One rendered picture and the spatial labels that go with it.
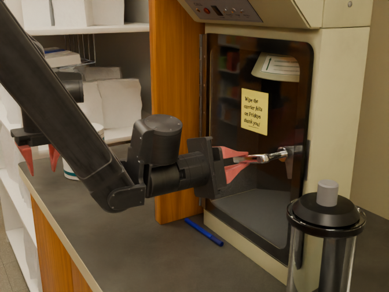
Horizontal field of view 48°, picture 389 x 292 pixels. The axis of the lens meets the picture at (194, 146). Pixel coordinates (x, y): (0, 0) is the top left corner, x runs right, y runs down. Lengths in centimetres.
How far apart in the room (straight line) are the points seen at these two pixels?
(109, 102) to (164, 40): 101
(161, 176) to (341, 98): 32
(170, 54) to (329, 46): 38
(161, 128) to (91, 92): 126
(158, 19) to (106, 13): 105
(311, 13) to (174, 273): 54
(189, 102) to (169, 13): 20
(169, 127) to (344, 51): 30
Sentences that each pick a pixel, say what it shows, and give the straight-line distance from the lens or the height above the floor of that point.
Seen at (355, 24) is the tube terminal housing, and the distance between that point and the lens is 75.
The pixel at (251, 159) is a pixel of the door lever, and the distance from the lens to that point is 75.
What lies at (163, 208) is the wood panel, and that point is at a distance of 105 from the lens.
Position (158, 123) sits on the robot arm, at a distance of 64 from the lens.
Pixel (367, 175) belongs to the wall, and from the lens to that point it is 123.
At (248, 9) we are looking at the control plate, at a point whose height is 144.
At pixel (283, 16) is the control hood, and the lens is 69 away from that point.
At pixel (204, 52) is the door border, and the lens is 92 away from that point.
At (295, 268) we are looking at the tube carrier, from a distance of 66.
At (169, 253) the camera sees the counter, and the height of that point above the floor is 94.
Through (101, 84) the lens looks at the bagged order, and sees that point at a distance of 194.
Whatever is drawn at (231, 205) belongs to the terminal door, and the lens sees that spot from 92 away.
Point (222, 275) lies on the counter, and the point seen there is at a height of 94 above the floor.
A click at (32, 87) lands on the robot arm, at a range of 53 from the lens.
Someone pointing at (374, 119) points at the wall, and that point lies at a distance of 118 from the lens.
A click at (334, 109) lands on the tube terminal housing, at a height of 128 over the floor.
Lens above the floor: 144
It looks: 18 degrees down
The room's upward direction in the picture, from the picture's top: straight up
